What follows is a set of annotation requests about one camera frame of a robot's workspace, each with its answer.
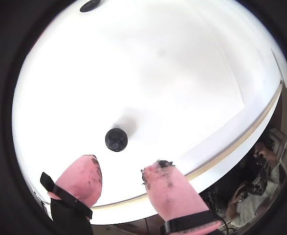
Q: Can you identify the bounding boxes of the pink-tipped black gripper finger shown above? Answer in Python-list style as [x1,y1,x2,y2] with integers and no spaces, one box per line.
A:
[140,159,222,235]
[40,154,103,235]

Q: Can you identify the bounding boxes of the dark blueberry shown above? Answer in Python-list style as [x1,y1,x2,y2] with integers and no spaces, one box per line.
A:
[105,128,129,152]
[79,0,102,13]

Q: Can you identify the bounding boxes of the person in white shirt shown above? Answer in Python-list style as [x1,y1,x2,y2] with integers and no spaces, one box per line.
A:
[227,141,287,222]

